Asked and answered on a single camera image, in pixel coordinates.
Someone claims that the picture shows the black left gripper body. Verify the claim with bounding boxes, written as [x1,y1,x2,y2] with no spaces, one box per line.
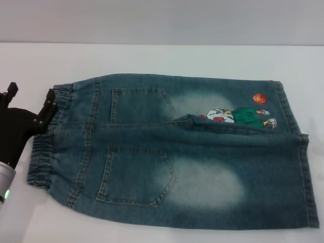
[0,92,39,168]

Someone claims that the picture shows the blue denim shorts with cartoon print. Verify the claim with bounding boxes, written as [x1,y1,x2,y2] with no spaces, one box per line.
[26,73,320,231]

